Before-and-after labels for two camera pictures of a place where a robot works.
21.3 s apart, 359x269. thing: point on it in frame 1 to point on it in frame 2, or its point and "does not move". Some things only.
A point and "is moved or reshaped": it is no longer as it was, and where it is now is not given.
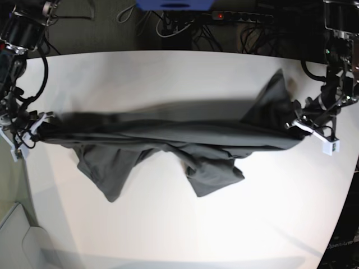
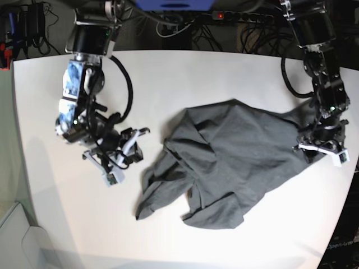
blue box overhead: [175, 5] does not move
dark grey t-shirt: [207, 141] is moved or reshaped
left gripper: [23, 129] to [116, 149]
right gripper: [313, 117] to [327, 136]
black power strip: [224, 15] does not move
